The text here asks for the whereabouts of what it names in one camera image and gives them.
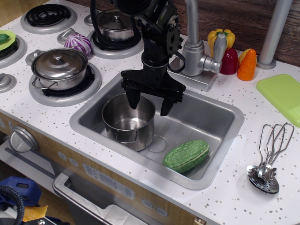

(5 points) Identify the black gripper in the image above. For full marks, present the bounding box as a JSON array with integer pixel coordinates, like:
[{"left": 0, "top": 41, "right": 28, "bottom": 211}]
[{"left": 121, "top": 66, "right": 186, "bottom": 116}]

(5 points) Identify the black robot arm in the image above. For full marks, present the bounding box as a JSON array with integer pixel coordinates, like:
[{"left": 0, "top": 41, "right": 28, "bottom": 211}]
[{"left": 113, "top": 0, "right": 186, "bottom": 116}]

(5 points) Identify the steel sink basin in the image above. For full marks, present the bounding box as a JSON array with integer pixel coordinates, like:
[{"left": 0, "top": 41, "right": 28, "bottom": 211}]
[{"left": 70, "top": 75, "right": 244, "bottom": 190}]

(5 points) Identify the lidded steel pot rear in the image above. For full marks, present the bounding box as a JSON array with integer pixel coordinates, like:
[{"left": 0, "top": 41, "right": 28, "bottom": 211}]
[{"left": 96, "top": 9, "right": 135, "bottom": 42}]

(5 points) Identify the lidded steel pot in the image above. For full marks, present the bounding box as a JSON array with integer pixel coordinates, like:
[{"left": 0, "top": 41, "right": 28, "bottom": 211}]
[
  {"left": 31, "top": 48, "right": 88, "bottom": 91},
  {"left": 96, "top": 9, "right": 135, "bottom": 42}
]

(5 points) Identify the lidded steel pot front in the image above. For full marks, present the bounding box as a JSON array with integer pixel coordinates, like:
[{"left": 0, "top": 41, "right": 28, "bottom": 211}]
[{"left": 31, "top": 48, "right": 88, "bottom": 91}]

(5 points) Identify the silver toy faucet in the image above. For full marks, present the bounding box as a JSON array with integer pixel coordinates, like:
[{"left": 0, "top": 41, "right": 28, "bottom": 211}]
[{"left": 171, "top": 0, "right": 227, "bottom": 92}]

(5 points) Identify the green bitter melon toy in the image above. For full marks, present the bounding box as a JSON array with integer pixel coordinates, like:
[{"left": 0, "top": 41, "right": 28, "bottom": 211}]
[{"left": 163, "top": 140, "right": 210, "bottom": 173}]

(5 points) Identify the red pepper toy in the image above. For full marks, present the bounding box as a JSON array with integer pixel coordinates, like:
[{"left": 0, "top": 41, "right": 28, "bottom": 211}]
[{"left": 220, "top": 48, "right": 238, "bottom": 75}]

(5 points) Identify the yellow bell pepper toy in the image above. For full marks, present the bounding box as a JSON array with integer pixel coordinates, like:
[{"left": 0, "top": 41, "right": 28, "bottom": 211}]
[{"left": 207, "top": 28, "right": 236, "bottom": 58}]

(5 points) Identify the silver stove knob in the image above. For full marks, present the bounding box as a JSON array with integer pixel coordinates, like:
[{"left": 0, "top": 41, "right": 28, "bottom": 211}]
[
  {"left": 57, "top": 28, "right": 77, "bottom": 45},
  {"left": 25, "top": 49, "right": 45, "bottom": 66},
  {"left": 84, "top": 10, "right": 100, "bottom": 26},
  {"left": 0, "top": 73, "right": 16, "bottom": 93}
]

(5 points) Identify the orange carrot toy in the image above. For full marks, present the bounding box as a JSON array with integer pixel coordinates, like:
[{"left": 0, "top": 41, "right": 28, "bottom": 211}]
[{"left": 237, "top": 48, "right": 257, "bottom": 81}]

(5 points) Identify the steel slotted spoon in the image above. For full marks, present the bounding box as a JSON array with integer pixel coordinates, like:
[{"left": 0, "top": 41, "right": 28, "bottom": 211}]
[{"left": 247, "top": 122, "right": 294, "bottom": 194}]

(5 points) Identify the green cutting board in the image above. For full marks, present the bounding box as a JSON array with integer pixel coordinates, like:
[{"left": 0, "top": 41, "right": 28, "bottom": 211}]
[{"left": 256, "top": 74, "right": 300, "bottom": 127}]

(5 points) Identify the silver oven knob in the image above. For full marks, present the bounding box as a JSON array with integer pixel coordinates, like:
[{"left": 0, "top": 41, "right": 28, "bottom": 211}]
[{"left": 8, "top": 126, "right": 38, "bottom": 153}]

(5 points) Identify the black coil burner rear left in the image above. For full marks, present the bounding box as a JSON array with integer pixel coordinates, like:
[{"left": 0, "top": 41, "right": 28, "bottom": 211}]
[{"left": 25, "top": 4, "right": 71, "bottom": 27}]

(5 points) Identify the green plate with vegetable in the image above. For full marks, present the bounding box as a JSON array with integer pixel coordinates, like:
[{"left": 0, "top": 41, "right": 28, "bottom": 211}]
[{"left": 0, "top": 30, "right": 16, "bottom": 51}]

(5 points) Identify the silver oven door handle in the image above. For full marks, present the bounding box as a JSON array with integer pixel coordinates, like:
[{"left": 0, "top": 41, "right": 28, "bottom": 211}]
[{"left": 52, "top": 173, "right": 146, "bottom": 225}]

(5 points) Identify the grey vertical post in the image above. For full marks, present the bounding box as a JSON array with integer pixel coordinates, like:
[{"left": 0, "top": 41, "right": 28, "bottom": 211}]
[{"left": 257, "top": 0, "right": 293, "bottom": 70}]

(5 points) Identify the steel utensil wire handle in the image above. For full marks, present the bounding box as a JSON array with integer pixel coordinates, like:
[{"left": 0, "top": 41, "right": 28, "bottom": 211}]
[{"left": 257, "top": 124, "right": 285, "bottom": 181}]

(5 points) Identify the blue device with cable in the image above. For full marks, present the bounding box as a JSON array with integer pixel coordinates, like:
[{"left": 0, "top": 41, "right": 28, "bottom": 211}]
[{"left": 0, "top": 176, "right": 41, "bottom": 225}]

